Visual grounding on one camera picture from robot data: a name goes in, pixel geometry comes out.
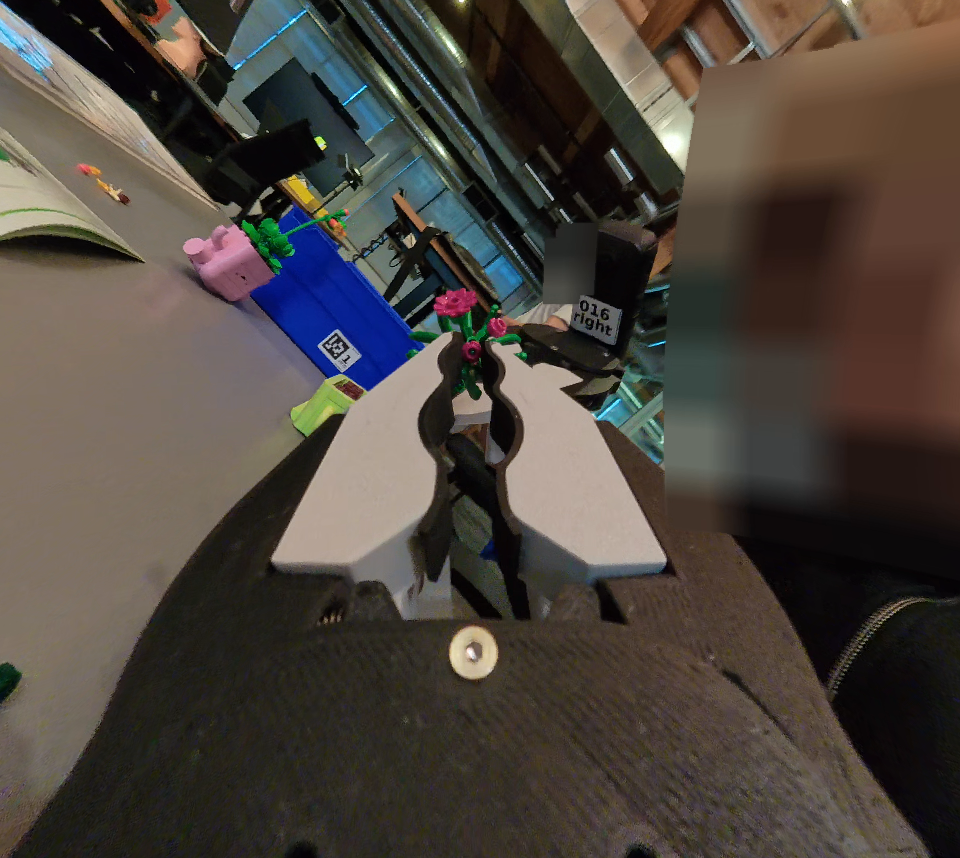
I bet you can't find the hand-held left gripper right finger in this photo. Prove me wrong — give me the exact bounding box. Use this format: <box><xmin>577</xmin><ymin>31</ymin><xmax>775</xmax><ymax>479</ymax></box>
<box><xmin>482</xmin><ymin>341</ymin><xmax>668</xmax><ymax>594</ymax></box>

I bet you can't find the pink toy pot with plant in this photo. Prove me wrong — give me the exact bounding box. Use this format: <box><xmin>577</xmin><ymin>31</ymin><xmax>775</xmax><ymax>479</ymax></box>
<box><xmin>183</xmin><ymin>207</ymin><xmax>351</xmax><ymax>304</ymax></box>

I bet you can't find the white printed board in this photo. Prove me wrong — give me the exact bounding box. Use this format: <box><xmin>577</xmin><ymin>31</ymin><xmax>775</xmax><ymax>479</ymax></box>
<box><xmin>0</xmin><ymin>2</ymin><xmax>220</xmax><ymax>208</ymax></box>

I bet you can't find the rectangular metal air duct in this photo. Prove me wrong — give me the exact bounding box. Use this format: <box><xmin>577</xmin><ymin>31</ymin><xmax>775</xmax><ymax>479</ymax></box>
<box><xmin>465</xmin><ymin>0</ymin><xmax>687</xmax><ymax>195</ymax></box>

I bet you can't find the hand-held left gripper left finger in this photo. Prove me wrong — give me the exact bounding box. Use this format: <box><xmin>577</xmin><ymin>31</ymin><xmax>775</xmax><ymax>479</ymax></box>
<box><xmin>271</xmin><ymin>332</ymin><xmax>465</xmax><ymax>621</ymax></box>

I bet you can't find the black display screen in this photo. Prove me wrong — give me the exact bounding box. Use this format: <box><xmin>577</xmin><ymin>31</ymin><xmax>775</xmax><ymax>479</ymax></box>
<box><xmin>240</xmin><ymin>58</ymin><xmax>378</xmax><ymax>197</ymax></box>

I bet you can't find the lime green toy brick pot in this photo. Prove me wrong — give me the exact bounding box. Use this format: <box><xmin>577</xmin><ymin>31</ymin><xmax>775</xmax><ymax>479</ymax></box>
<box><xmin>290</xmin><ymin>375</ymin><xmax>368</xmax><ymax>439</ymax></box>

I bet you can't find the green leafy toy brick plant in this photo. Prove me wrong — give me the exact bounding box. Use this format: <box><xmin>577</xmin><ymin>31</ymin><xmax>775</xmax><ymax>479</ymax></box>
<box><xmin>408</xmin><ymin>287</ymin><xmax>526</xmax><ymax>403</ymax></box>

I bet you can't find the blue plastic bin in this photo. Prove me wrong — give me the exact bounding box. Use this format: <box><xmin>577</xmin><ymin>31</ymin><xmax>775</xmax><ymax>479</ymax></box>
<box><xmin>249</xmin><ymin>208</ymin><xmax>423</xmax><ymax>392</ymax></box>

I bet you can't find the open instruction booklet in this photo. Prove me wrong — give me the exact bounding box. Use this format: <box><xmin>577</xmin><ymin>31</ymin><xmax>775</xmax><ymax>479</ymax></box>
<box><xmin>0</xmin><ymin>125</ymin><xmax>145</xmax><ymax>264</ymax></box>

